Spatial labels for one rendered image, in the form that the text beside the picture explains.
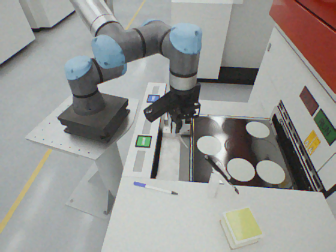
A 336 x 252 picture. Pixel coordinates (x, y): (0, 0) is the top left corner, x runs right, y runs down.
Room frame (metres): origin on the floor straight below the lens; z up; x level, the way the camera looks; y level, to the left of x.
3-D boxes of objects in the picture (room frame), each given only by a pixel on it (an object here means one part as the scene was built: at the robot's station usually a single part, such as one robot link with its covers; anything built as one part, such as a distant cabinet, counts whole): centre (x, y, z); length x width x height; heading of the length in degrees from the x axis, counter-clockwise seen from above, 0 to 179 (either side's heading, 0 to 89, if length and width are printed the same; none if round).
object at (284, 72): (0.70, -0.52, 1.02); 0.82 x 0.03 x 0.40; 175
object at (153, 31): (0.56, 0.03, 1.32); 0.11 x 0.11 x 0.08; 39
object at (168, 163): (0.54, -0.01, 0.87); 0.36 x 0.08 x 0.03; 175
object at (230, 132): (0.53, -0.28, 0.90); 0.34 x 0.34 x 0.01; 85
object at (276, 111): (0.52, -0.49, 0.89); 0.44 x 0.02 x 0.10; 175
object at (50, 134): (0.79, 0.40, 0.75); 0.45 x 0.44 x 0.13; 72
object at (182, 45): (0.49, -0.04, 1.32); 0.09 x 0.08 x 0.11; 39
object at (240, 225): (0.18, -0.18, 1.00); 0.07 x 0.07 x 0.07; 14
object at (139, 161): (0.63, 0.08, 0.89); 0.55 x 0.09 x 0.14; 175
